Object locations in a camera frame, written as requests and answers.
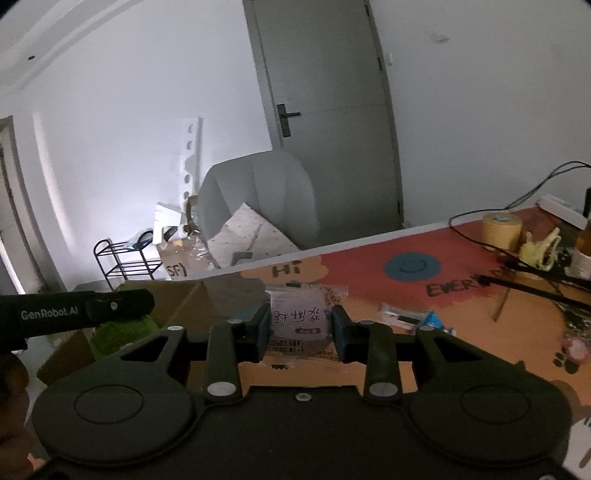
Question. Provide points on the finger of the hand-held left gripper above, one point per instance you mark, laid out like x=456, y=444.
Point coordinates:
x=124, y=305

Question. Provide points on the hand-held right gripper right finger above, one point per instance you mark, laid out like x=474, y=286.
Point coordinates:
x=340, y=337

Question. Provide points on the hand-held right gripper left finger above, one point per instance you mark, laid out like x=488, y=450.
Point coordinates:
x=264, y=330

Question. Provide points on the lime green snack packet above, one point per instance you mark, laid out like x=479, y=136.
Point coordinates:
x=120, y=337

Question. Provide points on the small grey packet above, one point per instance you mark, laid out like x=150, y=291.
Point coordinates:
x=300, y=323

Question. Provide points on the brown cardboard box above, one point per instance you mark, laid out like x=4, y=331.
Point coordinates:
x=184, y=300

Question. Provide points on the person's left hand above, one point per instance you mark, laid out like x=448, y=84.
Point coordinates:
x=11, y=383

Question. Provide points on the clear packet grey label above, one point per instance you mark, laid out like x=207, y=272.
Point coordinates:
x=401, y=316

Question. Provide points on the printed cardboard box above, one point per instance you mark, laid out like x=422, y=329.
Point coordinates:
x=180, y=265

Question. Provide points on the white foam piece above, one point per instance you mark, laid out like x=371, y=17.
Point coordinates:
x=164, y=221

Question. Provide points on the speckled white board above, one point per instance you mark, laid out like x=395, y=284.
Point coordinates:
x=256, y=235

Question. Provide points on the grey armchair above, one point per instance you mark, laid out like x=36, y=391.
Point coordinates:
x=277, y=184

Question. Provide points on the white perforated board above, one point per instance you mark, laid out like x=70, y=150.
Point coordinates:
x=189, y=152

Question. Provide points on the grey door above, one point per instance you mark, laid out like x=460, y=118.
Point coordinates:
x=332, y=152

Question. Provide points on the yellow tape roll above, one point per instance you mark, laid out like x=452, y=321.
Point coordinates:
x=502, y=233

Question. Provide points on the small pink item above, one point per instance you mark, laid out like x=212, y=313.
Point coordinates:
x=575, y=348

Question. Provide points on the white power strip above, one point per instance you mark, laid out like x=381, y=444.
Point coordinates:
x=561, y=207

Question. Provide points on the small glass bottle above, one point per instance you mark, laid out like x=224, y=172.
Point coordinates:
x=584, y=258

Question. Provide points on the white door frame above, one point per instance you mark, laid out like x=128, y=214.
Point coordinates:
x=7, y=207

